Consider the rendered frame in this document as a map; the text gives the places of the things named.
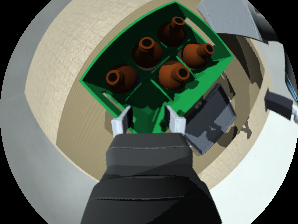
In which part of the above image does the green plastic crate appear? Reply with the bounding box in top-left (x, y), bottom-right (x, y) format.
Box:
top-left (79, 0), bottom-right (234, 133)

